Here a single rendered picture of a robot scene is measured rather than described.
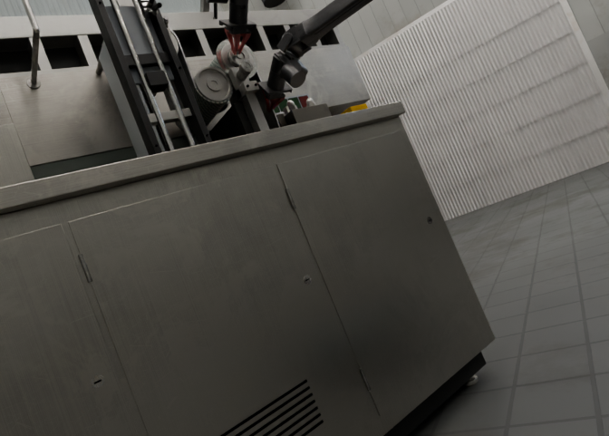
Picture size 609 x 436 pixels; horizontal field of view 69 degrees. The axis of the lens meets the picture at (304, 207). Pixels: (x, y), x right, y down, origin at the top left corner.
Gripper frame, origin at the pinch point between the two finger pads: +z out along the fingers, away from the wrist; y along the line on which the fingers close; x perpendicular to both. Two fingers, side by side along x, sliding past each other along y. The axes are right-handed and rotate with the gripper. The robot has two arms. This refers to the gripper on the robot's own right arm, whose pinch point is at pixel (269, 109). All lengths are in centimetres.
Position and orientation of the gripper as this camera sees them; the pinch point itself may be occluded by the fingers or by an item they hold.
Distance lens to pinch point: 156.7
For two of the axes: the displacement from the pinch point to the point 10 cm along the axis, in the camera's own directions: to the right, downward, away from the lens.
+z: -2.5, 7.0, 6.7
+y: 7.7, -2.8, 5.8
